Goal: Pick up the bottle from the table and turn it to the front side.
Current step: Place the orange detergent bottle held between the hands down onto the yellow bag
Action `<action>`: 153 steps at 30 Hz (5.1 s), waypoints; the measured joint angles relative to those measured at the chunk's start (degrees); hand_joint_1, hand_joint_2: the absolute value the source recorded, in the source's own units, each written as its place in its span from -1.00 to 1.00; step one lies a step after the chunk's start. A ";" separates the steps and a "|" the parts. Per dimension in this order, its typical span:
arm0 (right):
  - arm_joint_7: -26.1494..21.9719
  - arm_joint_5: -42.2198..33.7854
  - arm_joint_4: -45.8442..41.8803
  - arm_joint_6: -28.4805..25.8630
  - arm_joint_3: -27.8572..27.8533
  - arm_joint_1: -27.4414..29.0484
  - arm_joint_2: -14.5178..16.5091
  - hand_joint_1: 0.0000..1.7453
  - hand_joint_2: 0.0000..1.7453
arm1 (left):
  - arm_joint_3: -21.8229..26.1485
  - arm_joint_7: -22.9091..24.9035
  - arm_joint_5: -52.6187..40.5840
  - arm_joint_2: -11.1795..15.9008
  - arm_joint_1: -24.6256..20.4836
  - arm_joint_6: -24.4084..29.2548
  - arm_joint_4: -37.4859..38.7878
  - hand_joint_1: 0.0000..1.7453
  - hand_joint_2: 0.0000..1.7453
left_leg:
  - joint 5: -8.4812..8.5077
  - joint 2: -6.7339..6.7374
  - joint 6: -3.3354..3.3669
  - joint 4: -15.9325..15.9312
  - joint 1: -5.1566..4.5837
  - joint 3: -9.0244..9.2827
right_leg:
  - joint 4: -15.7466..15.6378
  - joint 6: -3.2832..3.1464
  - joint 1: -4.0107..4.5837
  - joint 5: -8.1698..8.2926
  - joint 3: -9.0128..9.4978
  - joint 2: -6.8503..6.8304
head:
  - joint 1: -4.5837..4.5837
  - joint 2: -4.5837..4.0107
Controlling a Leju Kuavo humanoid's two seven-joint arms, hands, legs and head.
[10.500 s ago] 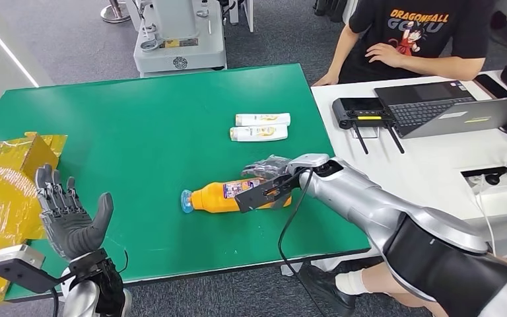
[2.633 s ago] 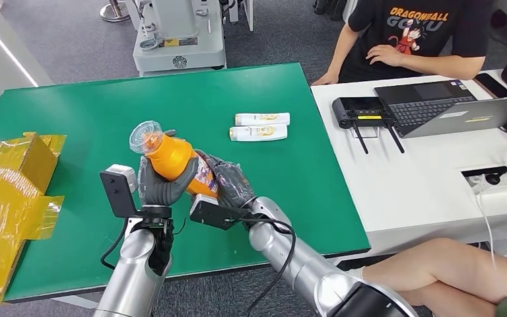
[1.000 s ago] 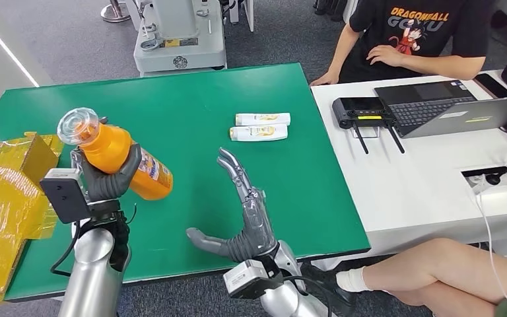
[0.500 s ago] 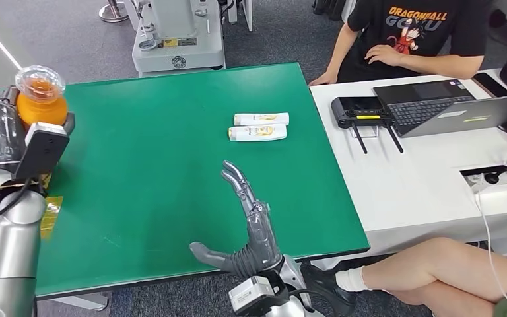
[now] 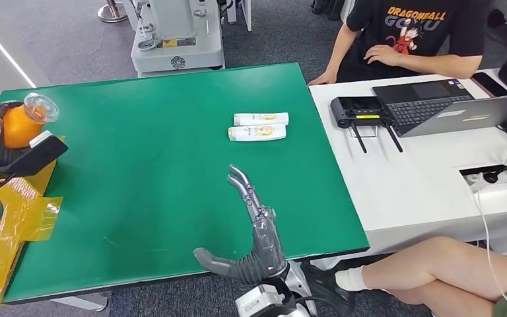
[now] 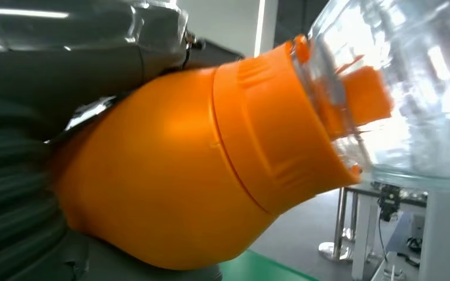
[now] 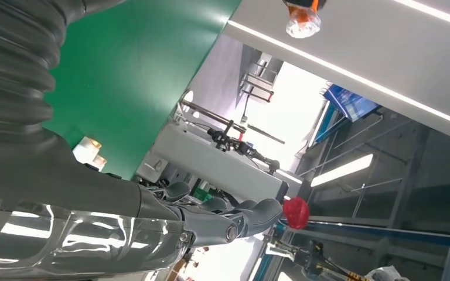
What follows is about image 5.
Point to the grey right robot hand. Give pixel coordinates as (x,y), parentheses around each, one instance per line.
(266,249)

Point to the person with crossed legs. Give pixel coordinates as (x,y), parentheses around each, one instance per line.
(433,269)

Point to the metal stanchion base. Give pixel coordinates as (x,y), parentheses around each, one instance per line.
(112,13)

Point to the black remote controller with antennas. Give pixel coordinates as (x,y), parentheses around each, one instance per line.
(357,110)

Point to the white cosmetic tube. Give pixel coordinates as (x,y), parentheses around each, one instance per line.
(257,132)
(261,118)

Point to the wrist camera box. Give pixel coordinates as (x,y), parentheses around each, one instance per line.
(258,304)
(39,155)

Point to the grey white robot base machine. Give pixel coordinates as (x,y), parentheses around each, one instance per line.
(177,48)

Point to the black smartphone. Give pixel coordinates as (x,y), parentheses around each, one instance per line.
(491,84)

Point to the grey laptop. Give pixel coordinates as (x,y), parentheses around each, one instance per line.
(422,108)

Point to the yellow taped cardboard box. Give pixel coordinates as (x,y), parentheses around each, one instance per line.
(21,210)

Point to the orange bottle with clear cap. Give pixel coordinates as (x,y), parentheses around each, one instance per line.
(17,127)

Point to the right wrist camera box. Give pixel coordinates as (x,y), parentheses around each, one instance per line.
(258,304)

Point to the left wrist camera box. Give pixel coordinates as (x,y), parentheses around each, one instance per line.
(39,155)

